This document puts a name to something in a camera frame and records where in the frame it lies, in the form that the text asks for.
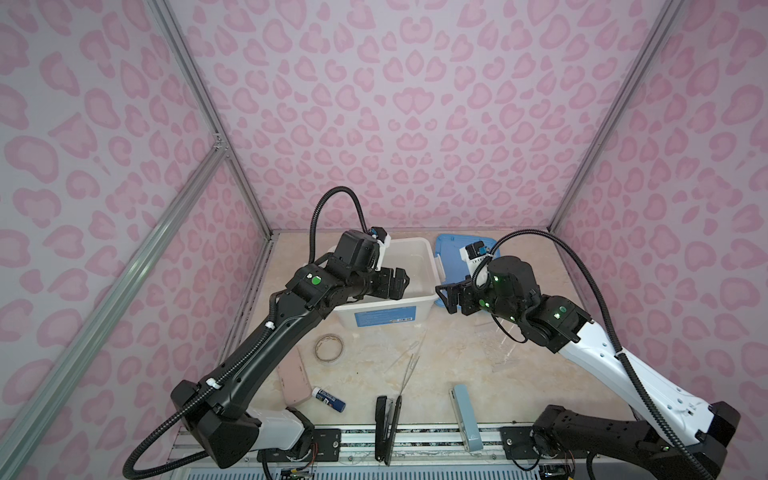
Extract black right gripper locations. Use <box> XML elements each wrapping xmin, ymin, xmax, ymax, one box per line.
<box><xmin>432</xmin><ymin>272</ymin><xmax>524</xmax><ymax>324</ymax></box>

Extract white plastic storage bin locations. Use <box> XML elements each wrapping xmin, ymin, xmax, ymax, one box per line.
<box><xmin>331</xmin><ymin>237</ymin><xmax>441</xmax><ymax>329</ymax></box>

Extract metal tweezers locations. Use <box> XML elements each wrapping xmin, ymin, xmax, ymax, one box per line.
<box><xmin>398</xmin><ymin>332</ymin><xmax>427</xmax><ymax>397</ymax></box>

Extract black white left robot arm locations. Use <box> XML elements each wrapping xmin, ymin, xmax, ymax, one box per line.
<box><xmin>172</xmin><ymin>264</ymin><xmax>410</xmax><ymax>469</ymax></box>

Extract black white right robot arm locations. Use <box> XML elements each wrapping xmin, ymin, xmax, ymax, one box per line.
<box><xmin>435</xmin><ymin>256</ymin><xmax>741</xmax><ymax>479</ymax></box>

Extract blue plastic bin lid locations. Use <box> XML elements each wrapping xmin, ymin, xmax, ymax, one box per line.
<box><xmin>435</xmin><ymin>234</ymin><xmax>500</xmax><ymax>316</ymax></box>

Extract light blue rectangular case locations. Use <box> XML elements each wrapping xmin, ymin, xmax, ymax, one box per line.
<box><xmin>450</xmin><ymin>384</ymin><xmax>483</xmax><ymax>453</ymax></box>

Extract blue glue stick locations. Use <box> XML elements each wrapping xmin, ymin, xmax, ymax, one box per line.
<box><xmin>312</xmin><ymin>387</ymin><xmax>346</xmax><ymax>413</ymax></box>

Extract pink glasses case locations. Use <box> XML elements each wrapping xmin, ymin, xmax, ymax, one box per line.
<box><xmin>277</xmin><ymin>347</ymin><xmax>313</xmax><ymax>406</ymax></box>

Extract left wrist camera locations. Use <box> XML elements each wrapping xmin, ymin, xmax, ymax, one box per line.
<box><xmin>333</xmin><ymin>227</ymin><xmax>392</xmax><ymax>271</ymax></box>

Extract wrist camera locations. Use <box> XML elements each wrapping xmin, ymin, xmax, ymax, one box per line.
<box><xmin>333</xmin><ymin>227</ymin><xmax>392</xmax><ymax>271</ymax></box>
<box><xmin>459</xmin><ymin>240</ymin><xmax>491</xmax><ymax>283</ymax></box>

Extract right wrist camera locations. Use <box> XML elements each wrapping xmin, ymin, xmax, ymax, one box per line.
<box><xmin>459</xmin><ymin>240</ymin><xmax>491</xmax><ymax>283</ymax></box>

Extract round wire ring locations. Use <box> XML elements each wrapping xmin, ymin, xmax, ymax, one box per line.
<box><xmin>314</xmin><ymin>333</ymin><xmax>345</xmax><ymax>364</ymax></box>

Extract aluminium front rail base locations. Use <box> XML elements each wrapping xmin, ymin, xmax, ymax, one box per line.
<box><xmin>161</xmin><ymin>422</ymin><xmax>625</xmax><ymax>480</ymax></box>

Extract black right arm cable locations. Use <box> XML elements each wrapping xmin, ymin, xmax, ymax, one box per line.
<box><xmin>488</xmin><ymin>228</ymin><xmax>715</xmax><ymax>480</ymax></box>

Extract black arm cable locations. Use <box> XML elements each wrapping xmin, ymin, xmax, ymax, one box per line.
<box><xmin>121</xmin><ymin>185</ymin><xmax>370</xmax><ymax>480</ymax></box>
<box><xmin>488</xmin><ymin>228</ymin><xmax>715</xmax><ymax>480</ymax></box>

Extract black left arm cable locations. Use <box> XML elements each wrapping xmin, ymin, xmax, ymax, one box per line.
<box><xmin>121</xmin><ymin>185</ymin><xmax>370</xmax><ymax>480</ymax></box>

